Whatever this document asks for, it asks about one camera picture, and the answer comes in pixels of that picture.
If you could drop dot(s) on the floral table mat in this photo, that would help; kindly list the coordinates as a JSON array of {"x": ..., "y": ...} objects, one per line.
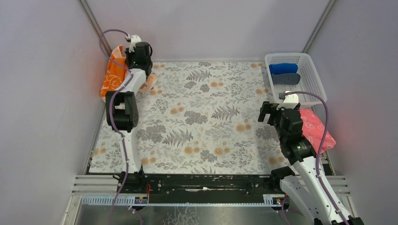
[{"x": 202, "y": 117}]

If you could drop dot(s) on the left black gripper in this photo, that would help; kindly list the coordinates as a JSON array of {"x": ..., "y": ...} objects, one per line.
[{"x": 136, "y": 49}]

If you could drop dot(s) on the orange cartoon towel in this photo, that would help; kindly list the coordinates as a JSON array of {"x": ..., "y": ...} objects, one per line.
[{"x": 115, "y": 73}]

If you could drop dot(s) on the peach lettered towel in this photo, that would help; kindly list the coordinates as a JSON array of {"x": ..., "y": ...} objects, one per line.
[{"x": 148, "y": 84}]

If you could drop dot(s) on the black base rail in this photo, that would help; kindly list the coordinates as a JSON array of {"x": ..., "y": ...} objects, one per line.
[{"x": 200, "y": 188}]

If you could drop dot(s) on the blue rolled towel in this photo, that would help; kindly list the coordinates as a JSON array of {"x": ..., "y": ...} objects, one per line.
[{"x": 283, "y": 68}]

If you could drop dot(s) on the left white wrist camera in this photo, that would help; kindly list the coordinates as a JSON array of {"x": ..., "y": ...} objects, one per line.
[{"x": 132, "y": 40}]

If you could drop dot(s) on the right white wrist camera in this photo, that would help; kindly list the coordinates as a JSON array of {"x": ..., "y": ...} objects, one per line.
[{"x": 289, "y": 101}]

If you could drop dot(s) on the white plastic basket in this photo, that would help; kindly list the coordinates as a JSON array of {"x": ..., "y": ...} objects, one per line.
[{"x": 310, "y": 80}]

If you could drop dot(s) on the grey rolled towel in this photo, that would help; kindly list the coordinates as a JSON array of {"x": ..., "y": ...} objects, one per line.
[{"x": 286, "y": 79}]

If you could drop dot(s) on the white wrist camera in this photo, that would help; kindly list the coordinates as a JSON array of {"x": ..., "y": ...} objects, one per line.
[
  {"x": 132, "y": 40},
  {"x": 289, "y": 101}
]

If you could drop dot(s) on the pink folded towel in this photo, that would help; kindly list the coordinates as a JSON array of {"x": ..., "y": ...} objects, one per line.
[{"x": 313, "y": 130}]

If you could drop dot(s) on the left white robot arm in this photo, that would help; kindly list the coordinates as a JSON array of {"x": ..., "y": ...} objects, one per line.
[{"x": 122, "y": 116}]

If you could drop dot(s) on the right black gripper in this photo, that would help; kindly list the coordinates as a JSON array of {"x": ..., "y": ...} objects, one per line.
[{"x": 273, "y": 112}]

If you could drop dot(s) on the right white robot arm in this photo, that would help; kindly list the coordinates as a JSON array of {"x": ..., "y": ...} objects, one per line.
[{"x": 303, "y": 181}]

